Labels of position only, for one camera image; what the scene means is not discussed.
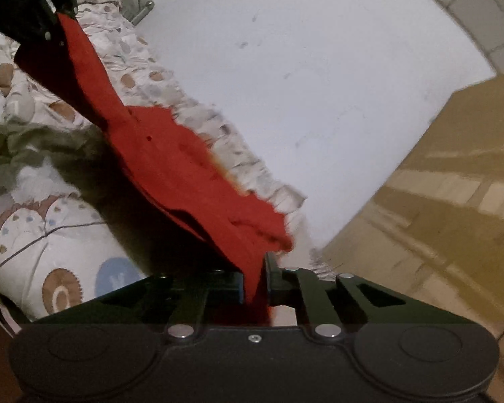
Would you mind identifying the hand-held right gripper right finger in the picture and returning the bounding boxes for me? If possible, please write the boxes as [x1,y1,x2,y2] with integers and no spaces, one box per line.
[265,253,484,339]

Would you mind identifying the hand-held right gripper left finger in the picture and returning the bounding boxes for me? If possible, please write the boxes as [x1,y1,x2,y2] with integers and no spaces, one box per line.
[34,271,245,339]

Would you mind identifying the red long-sleeved dress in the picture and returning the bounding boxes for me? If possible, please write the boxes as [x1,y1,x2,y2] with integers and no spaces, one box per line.
[14,12,295,315]

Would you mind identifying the plywood board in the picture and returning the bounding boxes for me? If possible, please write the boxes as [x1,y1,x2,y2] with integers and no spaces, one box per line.
[319,69,504,345]

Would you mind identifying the patterned quilt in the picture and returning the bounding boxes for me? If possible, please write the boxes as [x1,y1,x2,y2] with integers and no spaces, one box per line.
[0,0,332,324]

